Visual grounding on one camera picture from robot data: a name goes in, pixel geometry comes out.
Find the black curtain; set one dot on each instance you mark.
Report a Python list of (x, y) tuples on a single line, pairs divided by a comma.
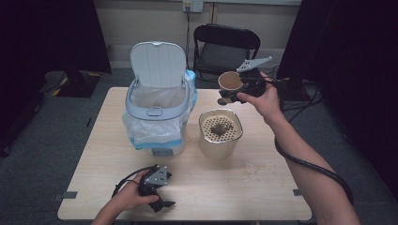
[(353, 78), (47, 40)]

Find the grey tape strip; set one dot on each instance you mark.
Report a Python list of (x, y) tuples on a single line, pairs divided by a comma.
[(65, 196), (296, 192)]

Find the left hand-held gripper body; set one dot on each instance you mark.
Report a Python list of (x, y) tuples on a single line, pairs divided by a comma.
[(158, 177)]

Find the white grey lidded trash bin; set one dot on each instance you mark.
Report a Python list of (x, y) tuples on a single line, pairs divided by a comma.
[(158, 72)]

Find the white wall socket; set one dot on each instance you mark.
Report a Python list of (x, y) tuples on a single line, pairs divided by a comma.
[(193, 6)]

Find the translucent blue-edged bin liner bag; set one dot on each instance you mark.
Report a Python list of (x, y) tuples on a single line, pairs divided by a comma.
[(150, 132)]

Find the person's left hand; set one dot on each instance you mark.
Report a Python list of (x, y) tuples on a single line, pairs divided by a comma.
[(131, 197)]

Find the person's right hand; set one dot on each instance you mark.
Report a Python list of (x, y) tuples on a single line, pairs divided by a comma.
[(269, 103)]

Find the beige bucket with perforated strainer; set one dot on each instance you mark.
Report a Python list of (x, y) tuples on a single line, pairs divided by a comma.
[(220, 145)]

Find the spilled liquid drops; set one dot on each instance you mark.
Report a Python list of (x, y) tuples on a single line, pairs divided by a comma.
[(253, 172)]

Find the brown paper cup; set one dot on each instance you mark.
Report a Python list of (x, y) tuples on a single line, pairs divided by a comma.
[(230, 82)]

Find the black folding chair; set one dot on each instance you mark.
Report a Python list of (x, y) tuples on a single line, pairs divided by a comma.
[(219, 53)]

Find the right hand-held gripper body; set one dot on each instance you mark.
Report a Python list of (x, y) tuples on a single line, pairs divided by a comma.
[(254, 82)]

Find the wet tea leaves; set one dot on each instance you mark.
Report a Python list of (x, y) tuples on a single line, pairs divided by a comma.
[(221, 128)]

